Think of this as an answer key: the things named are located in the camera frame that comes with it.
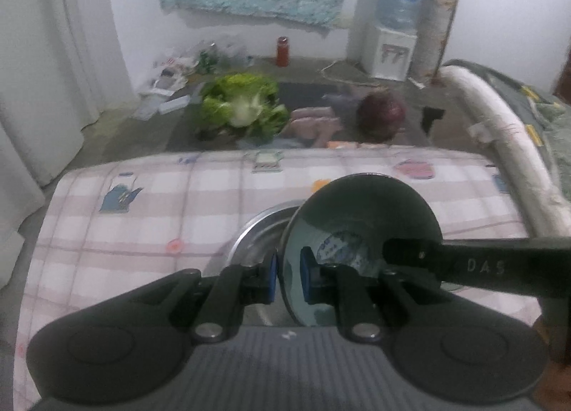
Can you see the grey green bed blanket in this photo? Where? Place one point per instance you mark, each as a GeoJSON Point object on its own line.
{"type": "Point", "coordinates": [539, 112]}

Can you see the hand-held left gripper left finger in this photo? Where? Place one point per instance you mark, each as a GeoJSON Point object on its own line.
{"type": "Point", "coordinates": [270, 279]}

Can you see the white water dispenser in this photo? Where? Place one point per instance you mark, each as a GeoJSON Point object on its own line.
{"type": "Point", "coordinates": [389, 54]}

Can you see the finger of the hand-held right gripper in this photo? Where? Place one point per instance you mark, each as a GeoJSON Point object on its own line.
{"type": "Point", "coordinates": [481, 268]}

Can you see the red cabbage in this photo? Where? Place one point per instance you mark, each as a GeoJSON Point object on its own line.
{"type": "Point", "coordinates": [381, 114]}

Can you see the dark green ceramic bowl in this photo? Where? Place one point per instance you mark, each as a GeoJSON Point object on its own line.
{"type": "Point", "coordinates": [357, 205]}

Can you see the pile of plastic bags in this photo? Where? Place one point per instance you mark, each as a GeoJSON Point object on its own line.
{"type": "Point", "coordinates": [165, 85]}

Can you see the green bottle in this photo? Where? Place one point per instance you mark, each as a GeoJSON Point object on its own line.
{"type": "Point", "coordinates": [207, 60]}

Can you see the pink packaged meat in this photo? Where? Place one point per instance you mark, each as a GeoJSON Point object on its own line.
{"type": "Point", "coordinates": [312, 123]}

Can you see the green napa cabbage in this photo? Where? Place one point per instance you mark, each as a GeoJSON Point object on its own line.
{"type": "Point", "coordinates": [241, 103]}

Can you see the rolled white mat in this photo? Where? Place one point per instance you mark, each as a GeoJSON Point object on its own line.
{"type": "Point", "coordinates": [435, 31]}

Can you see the pink checked printed tablecloth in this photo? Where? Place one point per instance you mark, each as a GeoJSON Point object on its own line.
{"type": "Point", "coordinates": [134, 223]}

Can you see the red bottle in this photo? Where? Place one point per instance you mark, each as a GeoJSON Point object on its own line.
{"type": "Point", "coordinates": [282, 51]}

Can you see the white curtain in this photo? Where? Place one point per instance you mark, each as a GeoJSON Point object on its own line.
{"type": "Point", "coordinates": [49, 58]}

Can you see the stainless steel bowl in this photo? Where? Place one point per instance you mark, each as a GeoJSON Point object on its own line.
{"type": "Point", "coordinates": [258, 232]}

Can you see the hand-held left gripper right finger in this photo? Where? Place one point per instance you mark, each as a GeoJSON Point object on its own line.
{"type": "Point", "coordinates": [307, 277]}

